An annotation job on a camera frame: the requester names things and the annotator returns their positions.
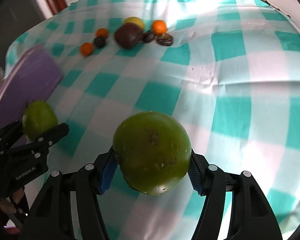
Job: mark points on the large dark purple fruit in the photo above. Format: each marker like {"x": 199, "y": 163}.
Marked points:
{"x": 128, "y": 35}

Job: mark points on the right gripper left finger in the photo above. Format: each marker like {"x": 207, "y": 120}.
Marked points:
{"x": 69, "y": 201}

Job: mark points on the person's left hand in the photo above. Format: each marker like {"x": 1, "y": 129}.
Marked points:
{"x": 7, "y": 207}

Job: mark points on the brown wrinkled passion fruit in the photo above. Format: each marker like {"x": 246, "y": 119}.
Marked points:
{"x": 165, "y": 39}

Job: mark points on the small green fruit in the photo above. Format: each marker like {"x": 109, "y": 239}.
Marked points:
{"x": 38, "y": 118}

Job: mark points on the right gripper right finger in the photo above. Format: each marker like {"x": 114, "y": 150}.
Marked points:
{"x": 251, "y": 215}

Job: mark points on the orange tangerine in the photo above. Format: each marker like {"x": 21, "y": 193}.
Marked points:
{"x": 159, "y": 27}
{"x": 86, "y": 49}
{"x": 102, "y": 32}

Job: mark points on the dark passion fruit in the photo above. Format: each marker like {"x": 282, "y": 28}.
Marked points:
{"x": 148, "y": 36}

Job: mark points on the yellow pear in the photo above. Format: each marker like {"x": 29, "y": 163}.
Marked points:
{"x": 135, "y": 20}

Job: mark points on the dark avocado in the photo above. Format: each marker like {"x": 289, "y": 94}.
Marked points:
{"x": 99, "y": 41}

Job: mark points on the purple fabric storage basket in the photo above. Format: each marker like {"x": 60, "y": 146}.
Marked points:
{"x": 34, "y": 77}

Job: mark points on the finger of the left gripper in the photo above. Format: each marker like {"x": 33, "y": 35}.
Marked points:
{"x": 45, "y": 140}
{"x": 11, "y": 132}

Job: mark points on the large green fruit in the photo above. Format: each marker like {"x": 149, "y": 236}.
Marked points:
{"x": 153, "y": 151}

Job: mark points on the dark refrigerator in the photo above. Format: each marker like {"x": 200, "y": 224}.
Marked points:
{"x": 16, "y": 17}

